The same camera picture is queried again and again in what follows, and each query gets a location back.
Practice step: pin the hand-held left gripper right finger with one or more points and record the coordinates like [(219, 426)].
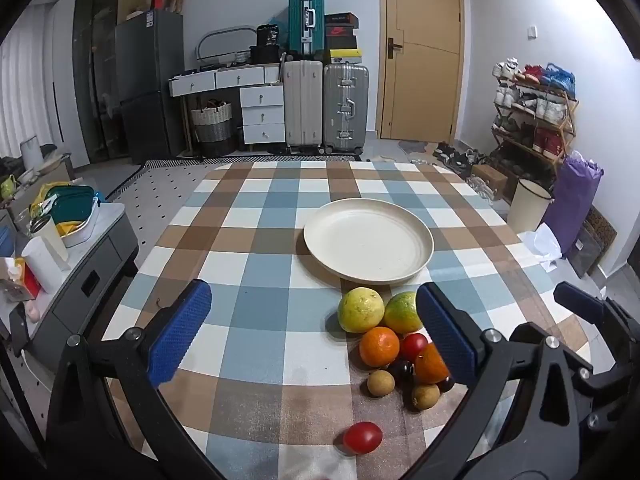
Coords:
[(445, 335)]

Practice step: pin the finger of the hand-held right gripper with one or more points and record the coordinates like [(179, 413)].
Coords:
[(602, 385), (575, 298)]

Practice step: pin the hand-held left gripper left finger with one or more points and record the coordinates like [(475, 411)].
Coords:
[(180, 335)]

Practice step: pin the red tomato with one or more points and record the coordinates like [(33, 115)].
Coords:
[(362, 438), (414, 346)]

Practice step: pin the orange mandarin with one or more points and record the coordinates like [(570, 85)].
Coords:
[(380, 346), (427, 366)]

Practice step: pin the dark purple plum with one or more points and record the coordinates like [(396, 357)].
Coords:
[(400, 371), (445, 385)]

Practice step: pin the green-orange citrus fruit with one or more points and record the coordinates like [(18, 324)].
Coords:
[(400, 312)]

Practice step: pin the brown longan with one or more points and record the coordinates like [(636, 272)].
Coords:
[(381, 382), (425, 396)]

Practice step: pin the yellow green guava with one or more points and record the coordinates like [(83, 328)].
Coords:
[(360, 309)]

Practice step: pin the cream round plate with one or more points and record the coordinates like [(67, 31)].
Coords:
[(367, 240)]

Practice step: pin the brown doormat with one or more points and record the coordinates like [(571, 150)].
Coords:
[(595, 240)]

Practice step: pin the white crumpled paper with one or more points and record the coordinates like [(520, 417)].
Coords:
[(542, 245)]

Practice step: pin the purple bag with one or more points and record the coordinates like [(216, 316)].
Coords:
[(575, 200)]

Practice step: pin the white waste bin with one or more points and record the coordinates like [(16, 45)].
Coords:
[(527, 207)]

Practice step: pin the grey side cabinet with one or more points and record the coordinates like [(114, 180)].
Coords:
[(95, 270)]

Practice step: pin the white tray basket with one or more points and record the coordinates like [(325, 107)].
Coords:
[(85, 232)]

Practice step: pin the dotted patterned rug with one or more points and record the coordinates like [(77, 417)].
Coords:
[(155, 195)]

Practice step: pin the small cardboard box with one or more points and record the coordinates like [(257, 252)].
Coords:
[(492, 177)]

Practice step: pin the white paper roll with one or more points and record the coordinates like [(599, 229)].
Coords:
[(42, 265)]

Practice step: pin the orange tissue pack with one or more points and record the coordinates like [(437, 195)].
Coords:
[(20, 282)]

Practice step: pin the green plastic containers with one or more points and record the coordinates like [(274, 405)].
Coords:
[(72, 205)]

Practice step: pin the pile of dark shoes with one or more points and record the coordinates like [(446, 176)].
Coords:
[(457, 160)]

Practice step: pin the wooden shoe rack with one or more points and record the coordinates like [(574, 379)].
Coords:
[(570, 110)]

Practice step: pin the grey floor mat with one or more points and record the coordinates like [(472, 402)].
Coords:
[(412, 146)]

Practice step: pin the group of assorted sneakers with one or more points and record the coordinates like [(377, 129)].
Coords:
[(545, 107)]

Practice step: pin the woven laundry basket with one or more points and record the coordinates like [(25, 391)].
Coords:
[(212, 127)]

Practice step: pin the white kettle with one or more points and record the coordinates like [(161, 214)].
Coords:
[(30, 152)]

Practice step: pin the silver suitcase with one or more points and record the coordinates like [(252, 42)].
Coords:
[(345, 105)]

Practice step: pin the light wooden door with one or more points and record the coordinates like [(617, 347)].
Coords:
[(425, 85)]

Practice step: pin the dark grey fridge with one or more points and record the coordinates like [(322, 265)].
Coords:
[(150, 85)]

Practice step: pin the beige suitcase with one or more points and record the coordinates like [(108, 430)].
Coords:
[(302, 105)]

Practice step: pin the dark glass door cabinet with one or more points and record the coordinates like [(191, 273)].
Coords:
[(97, 85)]

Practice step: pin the white desk with drawers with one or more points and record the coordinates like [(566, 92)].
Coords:
[(235, 76)]

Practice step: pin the white curtain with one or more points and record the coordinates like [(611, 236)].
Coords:
[(22, 90)]

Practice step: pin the black storage box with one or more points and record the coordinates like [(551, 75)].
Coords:
[(265, 55)]

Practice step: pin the black bag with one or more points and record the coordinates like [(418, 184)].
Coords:
[(267, 36)]

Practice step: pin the red shoe box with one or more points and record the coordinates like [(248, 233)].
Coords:
[(341, 30)]

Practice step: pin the teal suitcase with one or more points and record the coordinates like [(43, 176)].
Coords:
[(300, 20)]

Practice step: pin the white light switch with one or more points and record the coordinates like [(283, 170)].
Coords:
[(532, 32)]

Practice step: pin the oval metal frame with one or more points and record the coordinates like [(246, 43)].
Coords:
[(200, 42)]

